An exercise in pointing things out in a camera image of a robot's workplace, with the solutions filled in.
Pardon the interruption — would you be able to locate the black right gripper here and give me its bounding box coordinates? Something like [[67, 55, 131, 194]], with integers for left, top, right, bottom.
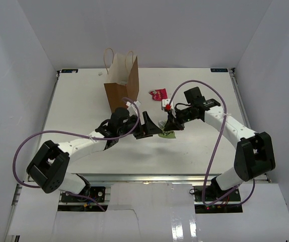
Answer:
[[164, 106, 195, 131]]

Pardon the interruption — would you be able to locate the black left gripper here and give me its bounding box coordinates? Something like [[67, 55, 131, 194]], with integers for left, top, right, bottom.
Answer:
[[117, 111, 162, 139]]

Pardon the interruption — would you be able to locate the yellow green snack packet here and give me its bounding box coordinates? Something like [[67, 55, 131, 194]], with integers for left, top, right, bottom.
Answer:
[[158, 120, 176, 139]]

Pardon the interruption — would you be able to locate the red snack packet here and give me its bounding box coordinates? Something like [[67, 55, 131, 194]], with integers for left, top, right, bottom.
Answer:
[[149, 88, 168, 101]]

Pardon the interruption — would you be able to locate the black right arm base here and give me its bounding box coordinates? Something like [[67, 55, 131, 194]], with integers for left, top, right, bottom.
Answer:
[[189, 185, 243, 214]]

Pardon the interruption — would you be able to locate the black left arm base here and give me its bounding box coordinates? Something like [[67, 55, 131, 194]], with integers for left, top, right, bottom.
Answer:
[[60, 187, 106, 203]]

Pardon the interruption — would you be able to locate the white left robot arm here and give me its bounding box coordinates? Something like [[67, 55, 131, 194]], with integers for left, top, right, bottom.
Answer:
[[26, 107, 162, 201]]

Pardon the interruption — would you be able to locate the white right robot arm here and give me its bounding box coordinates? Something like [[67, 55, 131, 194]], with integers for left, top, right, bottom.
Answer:
[[162, 87, 275, 201]]

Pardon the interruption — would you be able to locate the brown paper bag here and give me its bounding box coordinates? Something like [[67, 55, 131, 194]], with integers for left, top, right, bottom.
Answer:
[[103, 48, 139, 112]]

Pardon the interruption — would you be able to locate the blue label back right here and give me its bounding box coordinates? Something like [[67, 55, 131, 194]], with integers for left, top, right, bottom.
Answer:
[[210, 68, 228, 73]]

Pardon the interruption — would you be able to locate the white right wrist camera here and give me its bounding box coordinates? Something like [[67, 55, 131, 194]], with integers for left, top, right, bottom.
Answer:
[[161, 99, 174, 112]]

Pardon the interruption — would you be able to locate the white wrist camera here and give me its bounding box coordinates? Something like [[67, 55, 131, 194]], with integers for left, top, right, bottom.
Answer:
[[126, 100, 141, 116], [161, 99, 174, 112]]

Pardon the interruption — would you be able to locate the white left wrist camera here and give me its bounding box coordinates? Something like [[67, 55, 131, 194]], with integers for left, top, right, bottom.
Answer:
[[126, 100, 141, 116]]

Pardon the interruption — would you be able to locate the aluminium front rail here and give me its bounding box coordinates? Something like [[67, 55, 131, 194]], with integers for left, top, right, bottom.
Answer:
[[82, 174, 205, 183]]

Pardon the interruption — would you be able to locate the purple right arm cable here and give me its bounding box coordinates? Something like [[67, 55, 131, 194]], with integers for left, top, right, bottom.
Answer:
[[169, 80, 256, 209]]

